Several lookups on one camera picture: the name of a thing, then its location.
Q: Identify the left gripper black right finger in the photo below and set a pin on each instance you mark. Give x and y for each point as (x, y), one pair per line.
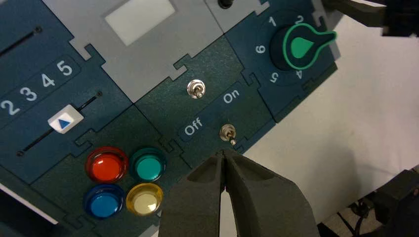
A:
(265, 206)

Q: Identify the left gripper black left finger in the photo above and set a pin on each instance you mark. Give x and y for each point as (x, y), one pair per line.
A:
(193, 209)

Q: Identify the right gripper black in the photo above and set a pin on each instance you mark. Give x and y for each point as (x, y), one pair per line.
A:
(402, 16)

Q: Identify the dark teal grey control box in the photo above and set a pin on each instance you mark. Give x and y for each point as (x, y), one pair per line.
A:
(157, 124)

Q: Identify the silver metal toggle switch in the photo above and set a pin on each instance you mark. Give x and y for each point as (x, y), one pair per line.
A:
(227, 133)
(196, 89)

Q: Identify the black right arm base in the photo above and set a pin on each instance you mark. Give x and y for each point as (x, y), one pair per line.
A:
(399, 199)

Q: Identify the green round push button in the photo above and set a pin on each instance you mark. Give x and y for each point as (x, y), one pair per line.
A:
(149, 165)

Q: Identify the green pointer rotary knob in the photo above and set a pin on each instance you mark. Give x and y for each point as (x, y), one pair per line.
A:
(299, 47)

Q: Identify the blue round push button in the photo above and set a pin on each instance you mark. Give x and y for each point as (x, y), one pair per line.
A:
(104, 202)

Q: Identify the red round push button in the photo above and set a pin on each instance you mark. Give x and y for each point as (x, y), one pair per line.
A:
(106, 165)

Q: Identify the white slider cap blue triangle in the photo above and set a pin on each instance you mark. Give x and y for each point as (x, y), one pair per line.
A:
(65, 119)

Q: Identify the white rectangular display window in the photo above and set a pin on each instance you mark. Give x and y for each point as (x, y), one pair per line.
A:
(139, 19)

